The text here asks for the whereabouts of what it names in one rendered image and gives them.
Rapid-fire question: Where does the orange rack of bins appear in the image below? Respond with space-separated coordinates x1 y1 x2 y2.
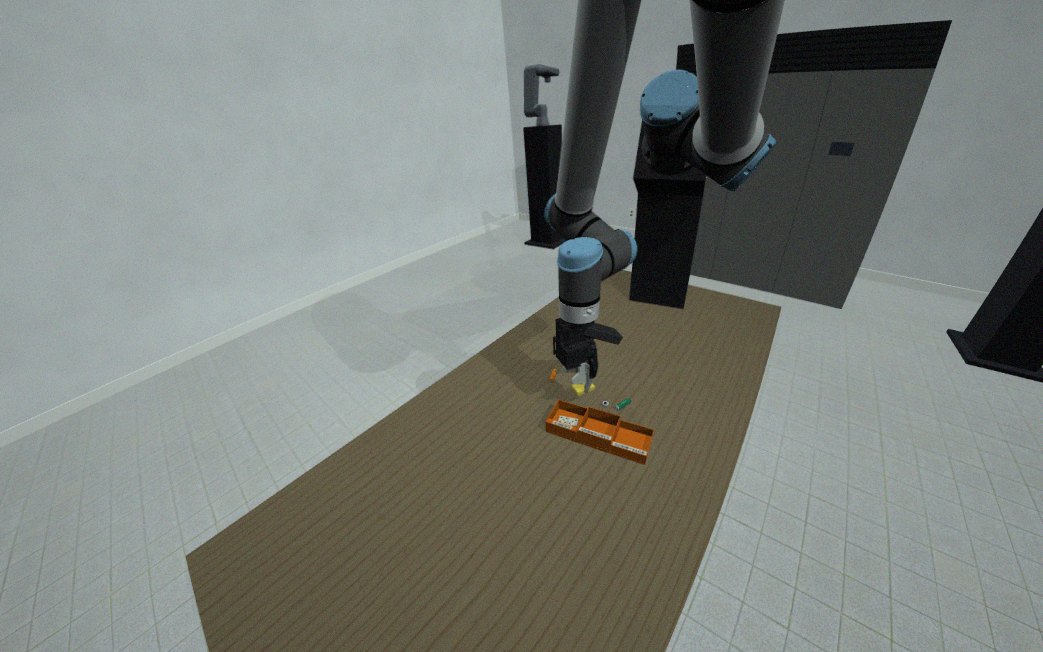
545 400 653 465

